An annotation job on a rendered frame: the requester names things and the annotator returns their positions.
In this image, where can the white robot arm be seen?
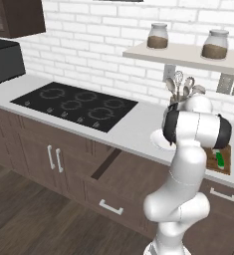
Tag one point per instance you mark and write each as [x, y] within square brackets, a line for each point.
[185, 159]

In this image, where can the white plate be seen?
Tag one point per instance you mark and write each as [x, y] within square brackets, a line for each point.
[159, 139]

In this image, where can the brown open drawer front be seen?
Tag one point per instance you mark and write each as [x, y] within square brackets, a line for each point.
[128, 199]

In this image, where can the brown closed drawer front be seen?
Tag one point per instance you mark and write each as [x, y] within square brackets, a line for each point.
[221, 202]

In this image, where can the black induction hob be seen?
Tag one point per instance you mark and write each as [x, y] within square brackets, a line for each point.
[78, 106]

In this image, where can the brown cupboard door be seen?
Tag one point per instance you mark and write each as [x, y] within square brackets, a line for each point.
[35, 156]
[73, 169]

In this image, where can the utensil pot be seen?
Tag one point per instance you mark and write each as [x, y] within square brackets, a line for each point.
[173, 99]

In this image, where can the metal slotted spoon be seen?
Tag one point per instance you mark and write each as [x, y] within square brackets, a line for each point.
[188, 83]

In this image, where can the metal ladle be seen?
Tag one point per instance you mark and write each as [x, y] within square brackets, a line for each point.
[198, 89]

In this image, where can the glass jar with brown contents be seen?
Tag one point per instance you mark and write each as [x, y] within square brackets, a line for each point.
[157, 37]
[215, 46]

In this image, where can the green vegetable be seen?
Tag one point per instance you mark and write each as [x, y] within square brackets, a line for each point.
[220, 159]

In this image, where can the brown base cupboard run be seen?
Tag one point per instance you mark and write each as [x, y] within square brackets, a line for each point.
[2, 139]

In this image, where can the black microwave oven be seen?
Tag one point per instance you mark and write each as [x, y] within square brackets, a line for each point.
[5, 59]

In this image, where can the pale wall shelf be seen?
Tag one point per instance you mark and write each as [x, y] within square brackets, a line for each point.
[188, 56]

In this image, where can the grey wall switch plate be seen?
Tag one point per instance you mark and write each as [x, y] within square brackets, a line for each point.
[230, 84]

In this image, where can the dark brown wall cupboard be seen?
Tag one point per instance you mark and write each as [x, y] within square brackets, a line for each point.
[19, 16]

